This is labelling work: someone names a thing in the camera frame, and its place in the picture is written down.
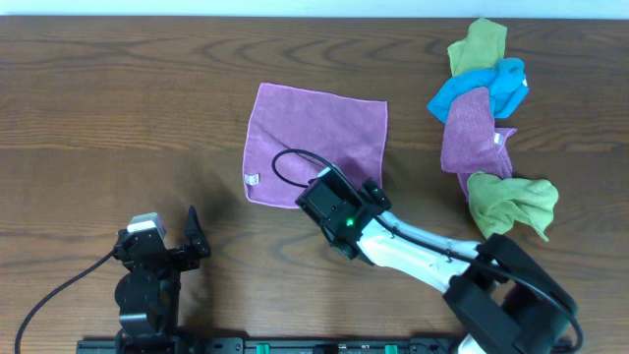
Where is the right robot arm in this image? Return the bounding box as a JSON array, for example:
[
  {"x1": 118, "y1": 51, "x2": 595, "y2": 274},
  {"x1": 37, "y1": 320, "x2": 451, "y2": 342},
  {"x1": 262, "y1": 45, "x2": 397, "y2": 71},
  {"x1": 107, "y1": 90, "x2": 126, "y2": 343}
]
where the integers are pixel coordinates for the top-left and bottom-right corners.
[{"x1": 297, "y1": 176, "x2": 584, "y2": 354}]

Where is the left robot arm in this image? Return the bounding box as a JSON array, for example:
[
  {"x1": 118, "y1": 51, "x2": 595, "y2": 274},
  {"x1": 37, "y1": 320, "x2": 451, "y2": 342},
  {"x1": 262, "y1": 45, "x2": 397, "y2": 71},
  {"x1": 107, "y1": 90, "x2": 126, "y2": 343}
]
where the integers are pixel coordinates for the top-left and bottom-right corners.
[{"x1": 114, "y1": 206, "x2": 210, "y2": 353}]

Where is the dark purple cloth in pile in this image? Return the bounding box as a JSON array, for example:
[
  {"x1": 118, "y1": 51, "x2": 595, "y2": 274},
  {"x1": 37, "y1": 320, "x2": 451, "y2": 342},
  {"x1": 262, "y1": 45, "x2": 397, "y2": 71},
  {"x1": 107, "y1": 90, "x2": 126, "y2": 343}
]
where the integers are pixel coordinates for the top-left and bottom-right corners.
[{"x1": 440, "y1": 87, "x2": 517, "y2": 198}]

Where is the lower green cloth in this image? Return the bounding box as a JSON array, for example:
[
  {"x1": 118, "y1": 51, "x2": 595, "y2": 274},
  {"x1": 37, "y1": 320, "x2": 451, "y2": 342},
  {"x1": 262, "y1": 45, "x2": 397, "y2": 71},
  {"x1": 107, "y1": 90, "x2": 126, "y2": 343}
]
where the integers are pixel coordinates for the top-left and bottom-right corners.
[{"x1": 467, "y1": 171, "x2": 559, "y2": 242}]

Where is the green cloth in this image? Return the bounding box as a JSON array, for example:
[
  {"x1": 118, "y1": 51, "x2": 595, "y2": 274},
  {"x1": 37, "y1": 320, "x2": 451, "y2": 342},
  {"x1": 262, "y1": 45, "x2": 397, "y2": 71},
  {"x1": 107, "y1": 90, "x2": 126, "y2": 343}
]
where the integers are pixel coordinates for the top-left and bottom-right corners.
[
  {"x1": 467, "y1": 171, "x2": 559, "y2": 242},
  {"x1": 447, "y1": 18, "x2": 507, "y2": 77}
]

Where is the blue cloth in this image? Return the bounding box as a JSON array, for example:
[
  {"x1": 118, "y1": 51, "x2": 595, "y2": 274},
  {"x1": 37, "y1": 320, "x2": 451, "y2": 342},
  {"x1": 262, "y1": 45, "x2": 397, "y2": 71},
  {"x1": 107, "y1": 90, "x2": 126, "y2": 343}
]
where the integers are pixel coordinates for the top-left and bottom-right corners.
[{"x1": 428, "y1": 58, "x2": 529, "y2": 123}]

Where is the upper green cloth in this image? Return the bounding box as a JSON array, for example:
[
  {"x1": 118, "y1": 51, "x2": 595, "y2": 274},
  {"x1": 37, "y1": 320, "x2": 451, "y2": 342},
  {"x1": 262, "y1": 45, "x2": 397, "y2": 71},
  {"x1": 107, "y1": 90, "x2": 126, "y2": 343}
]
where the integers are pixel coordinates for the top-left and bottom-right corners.
[{"x1": 447, "y1": 18, "x2": 507, "y2": 77}]

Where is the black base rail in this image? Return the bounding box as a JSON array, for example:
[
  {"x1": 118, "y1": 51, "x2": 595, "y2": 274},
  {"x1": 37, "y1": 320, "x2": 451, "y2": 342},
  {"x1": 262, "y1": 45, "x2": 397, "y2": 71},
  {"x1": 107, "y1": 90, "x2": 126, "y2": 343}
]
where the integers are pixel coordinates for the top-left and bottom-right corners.
[{"x1": 76, "y1": 334, "x2": 575, "y2": 354}]

